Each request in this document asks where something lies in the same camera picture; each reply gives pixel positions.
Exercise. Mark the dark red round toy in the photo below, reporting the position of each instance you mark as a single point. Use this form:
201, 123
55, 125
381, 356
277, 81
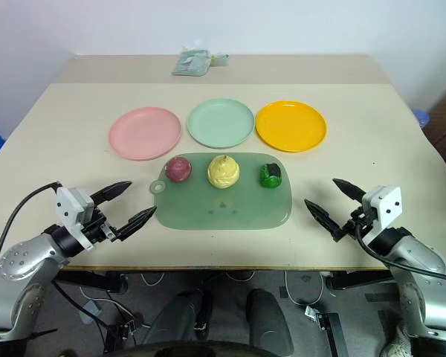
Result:
178, 170

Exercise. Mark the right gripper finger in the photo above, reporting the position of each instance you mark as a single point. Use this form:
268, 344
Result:
351, 191
325, 217

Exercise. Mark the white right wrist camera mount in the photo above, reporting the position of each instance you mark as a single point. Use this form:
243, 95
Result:
384, 202

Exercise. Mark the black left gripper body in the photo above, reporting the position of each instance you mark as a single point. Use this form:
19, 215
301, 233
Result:
96, 227

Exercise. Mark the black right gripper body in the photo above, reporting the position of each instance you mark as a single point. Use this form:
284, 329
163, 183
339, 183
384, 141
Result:
360, 221

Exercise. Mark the pink plate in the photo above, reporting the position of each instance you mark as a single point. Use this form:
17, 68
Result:
145, 134

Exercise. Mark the black table frame beam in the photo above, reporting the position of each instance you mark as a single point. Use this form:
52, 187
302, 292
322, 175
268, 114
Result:
357, 280
93, 282

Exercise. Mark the yellow pear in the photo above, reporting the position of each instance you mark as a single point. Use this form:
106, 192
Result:
223, 173

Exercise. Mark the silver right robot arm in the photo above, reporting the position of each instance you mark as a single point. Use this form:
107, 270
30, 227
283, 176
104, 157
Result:
416, 260

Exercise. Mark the yellow plate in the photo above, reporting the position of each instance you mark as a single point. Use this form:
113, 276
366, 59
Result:
290, 126

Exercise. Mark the light green plate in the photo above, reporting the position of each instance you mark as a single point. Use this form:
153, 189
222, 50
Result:
220, 122

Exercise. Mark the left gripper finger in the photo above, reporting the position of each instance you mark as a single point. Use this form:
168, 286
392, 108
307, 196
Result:
113, 190
135, 222

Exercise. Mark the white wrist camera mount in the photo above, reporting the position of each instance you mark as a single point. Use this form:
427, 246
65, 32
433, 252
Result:
70, 204
384, 202

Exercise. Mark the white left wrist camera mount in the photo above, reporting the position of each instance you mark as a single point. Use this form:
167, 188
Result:
70, 204

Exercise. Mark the green translucent cutting board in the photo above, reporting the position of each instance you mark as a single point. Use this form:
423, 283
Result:
223, 208

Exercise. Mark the green toy bell pepper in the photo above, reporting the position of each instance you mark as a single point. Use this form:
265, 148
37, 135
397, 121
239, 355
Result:
270, 178

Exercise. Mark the black table foot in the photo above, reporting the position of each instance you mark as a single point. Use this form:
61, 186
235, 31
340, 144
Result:
334, 334

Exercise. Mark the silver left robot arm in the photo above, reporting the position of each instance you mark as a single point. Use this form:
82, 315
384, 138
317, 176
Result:
20, 260

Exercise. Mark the gray power adapter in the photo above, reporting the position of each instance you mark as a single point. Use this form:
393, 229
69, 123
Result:
90, 311

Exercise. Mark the dark rounded shape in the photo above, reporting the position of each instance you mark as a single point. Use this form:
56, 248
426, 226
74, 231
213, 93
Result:
178, 320
269, 323

